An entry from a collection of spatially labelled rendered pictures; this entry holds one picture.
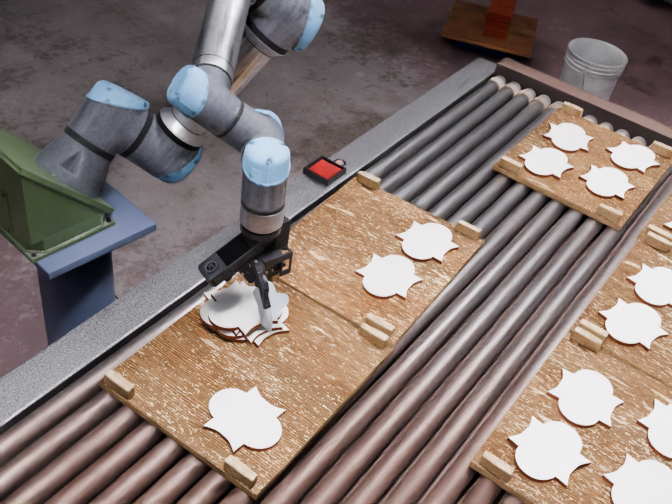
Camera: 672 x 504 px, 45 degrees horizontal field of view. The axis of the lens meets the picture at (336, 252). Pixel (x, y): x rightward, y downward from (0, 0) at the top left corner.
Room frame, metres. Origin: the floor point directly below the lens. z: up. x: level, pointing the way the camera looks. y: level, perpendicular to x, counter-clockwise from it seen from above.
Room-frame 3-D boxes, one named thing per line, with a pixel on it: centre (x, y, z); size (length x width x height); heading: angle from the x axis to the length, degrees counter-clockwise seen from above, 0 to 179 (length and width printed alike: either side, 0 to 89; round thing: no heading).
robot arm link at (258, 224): (1.09, 0.14, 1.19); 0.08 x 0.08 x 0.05
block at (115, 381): (0.87, 0.32, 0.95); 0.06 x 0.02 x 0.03; 61
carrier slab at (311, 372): (0.97, 0.11, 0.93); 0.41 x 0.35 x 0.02; 151
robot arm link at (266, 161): (1.09, 0.14, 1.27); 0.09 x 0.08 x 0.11; 13
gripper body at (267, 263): (1.09, 0.13, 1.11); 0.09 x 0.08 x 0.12; 133
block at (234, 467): (0.74, 0.09, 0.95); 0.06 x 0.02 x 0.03; 61
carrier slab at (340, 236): (1.34, -0.08, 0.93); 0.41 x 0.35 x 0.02; 153
